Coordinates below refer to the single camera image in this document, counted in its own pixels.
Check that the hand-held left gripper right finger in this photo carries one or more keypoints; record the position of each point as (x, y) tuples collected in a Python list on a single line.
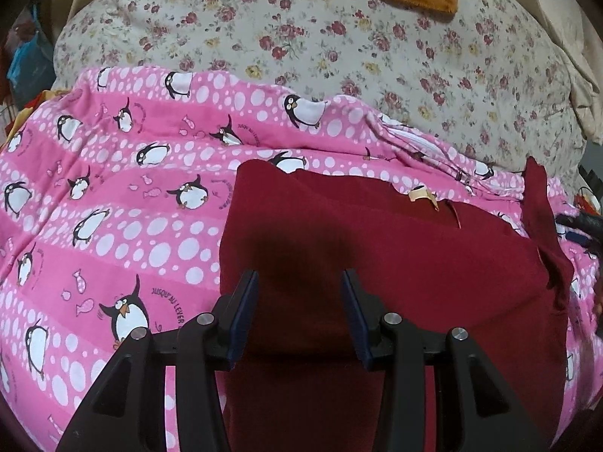
[(358, 325)]

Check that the floral quilt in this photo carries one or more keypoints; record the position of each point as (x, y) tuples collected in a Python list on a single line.
[(329, 47)]

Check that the blue plastic bag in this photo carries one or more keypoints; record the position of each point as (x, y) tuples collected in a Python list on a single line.
[(28, 61)]

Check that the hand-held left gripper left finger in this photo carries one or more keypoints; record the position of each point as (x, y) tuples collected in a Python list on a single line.
[(243, 325)]

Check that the pink penguin print blanket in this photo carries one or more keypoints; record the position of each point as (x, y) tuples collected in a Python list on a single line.
[(117, 207)]

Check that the red yellow printed blanket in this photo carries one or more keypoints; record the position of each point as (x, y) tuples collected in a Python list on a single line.
[(589, 202)]

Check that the dark red garment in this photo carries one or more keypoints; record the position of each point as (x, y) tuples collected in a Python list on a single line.
[(400, 268)]

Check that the beige cloth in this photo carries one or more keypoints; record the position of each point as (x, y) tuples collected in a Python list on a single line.
[(565, 33)]

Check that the yellow red cloth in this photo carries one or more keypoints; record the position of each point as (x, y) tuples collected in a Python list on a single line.
[(28, 117)]

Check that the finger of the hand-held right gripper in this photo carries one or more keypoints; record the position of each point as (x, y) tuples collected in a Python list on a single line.
[(584, 222)]

